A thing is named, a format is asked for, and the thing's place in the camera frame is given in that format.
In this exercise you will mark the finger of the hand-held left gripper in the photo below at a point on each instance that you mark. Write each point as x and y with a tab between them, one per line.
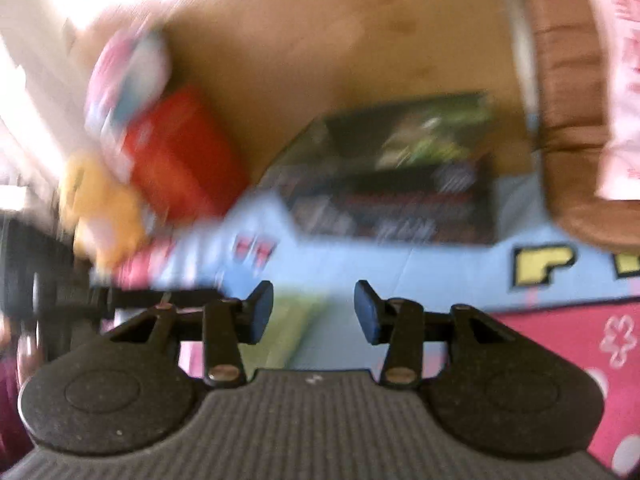
135	296

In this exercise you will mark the person's left forearm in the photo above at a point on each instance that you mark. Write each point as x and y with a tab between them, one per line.
10	400

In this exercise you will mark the pink and blue snack packet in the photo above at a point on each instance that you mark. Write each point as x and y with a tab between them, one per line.
125	85

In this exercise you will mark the red box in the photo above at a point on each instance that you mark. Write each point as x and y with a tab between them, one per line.
185	160

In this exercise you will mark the pink snack bag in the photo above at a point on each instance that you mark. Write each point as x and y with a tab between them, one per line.
625	85

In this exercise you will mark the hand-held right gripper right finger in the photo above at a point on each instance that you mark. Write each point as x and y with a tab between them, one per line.
366	312

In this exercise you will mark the black snack box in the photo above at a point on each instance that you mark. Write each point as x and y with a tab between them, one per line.
400	185

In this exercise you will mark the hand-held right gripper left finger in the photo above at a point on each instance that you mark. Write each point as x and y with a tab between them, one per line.
262	307

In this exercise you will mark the yellow plush toy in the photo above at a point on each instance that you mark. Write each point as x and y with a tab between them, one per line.
100	210

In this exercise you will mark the brown woven basket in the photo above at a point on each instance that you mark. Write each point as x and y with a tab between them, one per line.
570	110

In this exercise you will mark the blue and pink printed mat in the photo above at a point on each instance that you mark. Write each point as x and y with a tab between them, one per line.
450	270

